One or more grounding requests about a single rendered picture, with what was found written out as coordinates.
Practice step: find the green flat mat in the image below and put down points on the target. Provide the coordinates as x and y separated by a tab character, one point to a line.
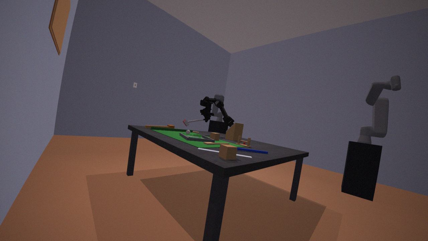
198	144

